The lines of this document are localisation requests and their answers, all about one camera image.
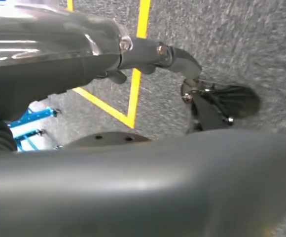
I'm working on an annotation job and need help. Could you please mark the blue metal shelf rack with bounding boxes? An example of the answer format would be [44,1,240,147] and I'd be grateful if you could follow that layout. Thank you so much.
[7,106,60,153]

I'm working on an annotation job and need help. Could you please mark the yellow floor tape square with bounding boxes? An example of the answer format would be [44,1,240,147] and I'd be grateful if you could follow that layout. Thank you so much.
[66,0,151,129]

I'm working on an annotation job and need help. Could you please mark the black ribbed robot foot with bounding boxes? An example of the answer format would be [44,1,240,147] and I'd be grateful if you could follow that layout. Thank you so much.
[180,78,261,135]

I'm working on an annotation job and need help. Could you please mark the dark round base plate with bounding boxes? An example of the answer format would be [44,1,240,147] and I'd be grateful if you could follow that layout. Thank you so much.
[63,131,151,151]

